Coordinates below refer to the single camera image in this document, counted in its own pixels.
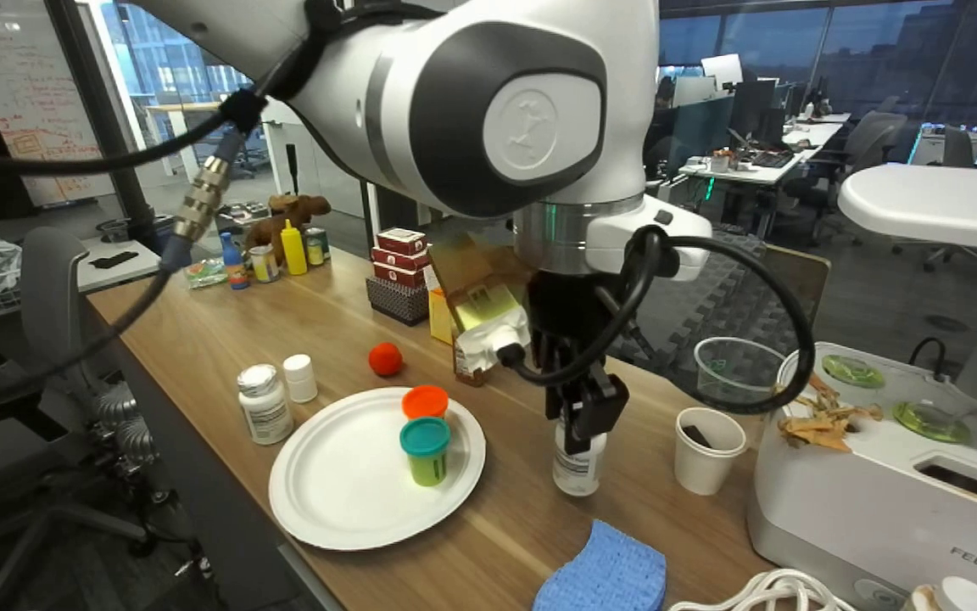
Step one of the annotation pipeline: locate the orange lid play-doh tub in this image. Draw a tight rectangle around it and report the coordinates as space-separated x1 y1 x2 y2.
400 383 448 421

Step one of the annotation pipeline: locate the white coiled cord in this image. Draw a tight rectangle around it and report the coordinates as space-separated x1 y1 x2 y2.
669 568 859 611

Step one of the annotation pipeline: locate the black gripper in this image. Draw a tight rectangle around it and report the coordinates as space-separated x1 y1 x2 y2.
523 273 632 456

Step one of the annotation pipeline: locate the blue sponge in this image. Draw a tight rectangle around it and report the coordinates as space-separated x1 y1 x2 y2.
533 519 669 611

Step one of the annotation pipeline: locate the orange ball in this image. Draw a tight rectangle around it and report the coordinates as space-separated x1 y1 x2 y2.
367 343 405 376

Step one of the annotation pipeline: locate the white planter appliance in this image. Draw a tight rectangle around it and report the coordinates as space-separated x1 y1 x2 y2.
747 343 977 611

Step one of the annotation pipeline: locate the stack of red boxes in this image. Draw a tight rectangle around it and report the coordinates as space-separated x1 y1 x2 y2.
371 227 432 290

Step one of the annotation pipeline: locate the patterned grey box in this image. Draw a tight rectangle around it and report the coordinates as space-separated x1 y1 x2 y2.
367 278 428 325

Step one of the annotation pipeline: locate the white paper cup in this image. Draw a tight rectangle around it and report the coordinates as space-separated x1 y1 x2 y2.
674 406 747 496

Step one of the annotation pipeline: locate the yellow open cardboard box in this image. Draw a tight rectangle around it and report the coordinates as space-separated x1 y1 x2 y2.
432 236 528 335

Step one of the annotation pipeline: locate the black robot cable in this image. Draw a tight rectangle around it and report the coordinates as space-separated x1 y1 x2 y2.
491 225 819 419

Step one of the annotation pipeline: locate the clear plastic cup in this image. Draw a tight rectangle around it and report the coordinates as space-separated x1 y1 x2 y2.
692 335 785 413

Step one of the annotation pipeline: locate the white supplement bottle blue label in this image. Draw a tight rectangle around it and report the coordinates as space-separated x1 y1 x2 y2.
237 365 293 445

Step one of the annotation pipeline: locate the white standing desk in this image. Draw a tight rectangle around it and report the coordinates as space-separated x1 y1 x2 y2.
833 161 977 413

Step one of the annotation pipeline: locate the white paper plate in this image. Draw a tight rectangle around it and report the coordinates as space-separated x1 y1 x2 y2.
269 388 484 549

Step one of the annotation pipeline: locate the yellow mustard bottle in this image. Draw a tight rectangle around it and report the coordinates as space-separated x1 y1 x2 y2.
281 221 310 275

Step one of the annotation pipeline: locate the small white bottle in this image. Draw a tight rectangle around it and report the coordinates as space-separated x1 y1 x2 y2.
281 353 319 405

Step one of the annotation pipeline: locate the teal lid play-doh tub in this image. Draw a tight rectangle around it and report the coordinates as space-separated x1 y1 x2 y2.
400 419 452 487

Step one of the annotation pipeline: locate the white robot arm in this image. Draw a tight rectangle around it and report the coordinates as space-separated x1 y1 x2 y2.
136 0 711 456

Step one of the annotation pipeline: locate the white pill bottle grey label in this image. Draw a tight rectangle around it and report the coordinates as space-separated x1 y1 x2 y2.
553 429 606 498

